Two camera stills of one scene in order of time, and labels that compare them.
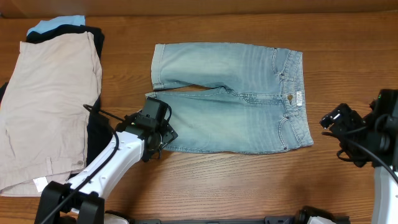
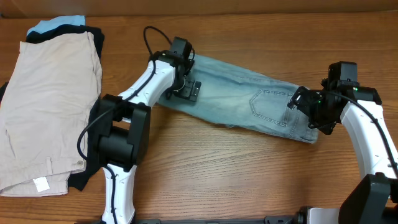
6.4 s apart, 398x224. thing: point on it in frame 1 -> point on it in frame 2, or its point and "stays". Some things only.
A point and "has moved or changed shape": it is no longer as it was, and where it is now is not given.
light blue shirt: (45, 25) stays
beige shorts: (55, 84) stays
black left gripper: (167, 133) -> (185, 91)
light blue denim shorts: (261, 106) has moved or changed shape
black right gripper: (348, 117) -> (326, 126)
